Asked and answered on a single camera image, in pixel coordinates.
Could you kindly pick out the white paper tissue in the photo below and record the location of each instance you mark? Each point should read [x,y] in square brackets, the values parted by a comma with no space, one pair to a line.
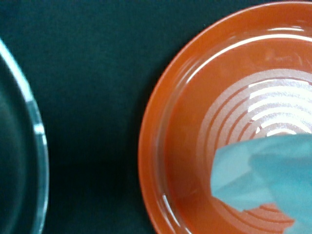
[274,169]

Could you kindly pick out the red plastic plate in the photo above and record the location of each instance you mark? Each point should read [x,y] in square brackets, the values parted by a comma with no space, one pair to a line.
[247,76]

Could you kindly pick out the black tablecloth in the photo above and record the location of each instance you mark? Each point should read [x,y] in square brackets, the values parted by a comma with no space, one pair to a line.
[92,66]

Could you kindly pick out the black frying pan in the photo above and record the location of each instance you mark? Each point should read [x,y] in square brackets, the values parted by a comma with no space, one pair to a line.
[24,166]

